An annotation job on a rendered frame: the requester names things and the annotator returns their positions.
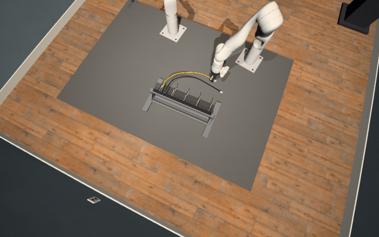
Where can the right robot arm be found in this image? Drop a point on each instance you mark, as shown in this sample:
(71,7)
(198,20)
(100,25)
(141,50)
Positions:
(171,16)

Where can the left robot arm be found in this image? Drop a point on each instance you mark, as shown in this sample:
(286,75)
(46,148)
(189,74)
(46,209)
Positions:
(269,19)

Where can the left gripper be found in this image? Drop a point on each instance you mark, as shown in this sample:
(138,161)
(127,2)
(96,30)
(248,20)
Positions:
(213,76)

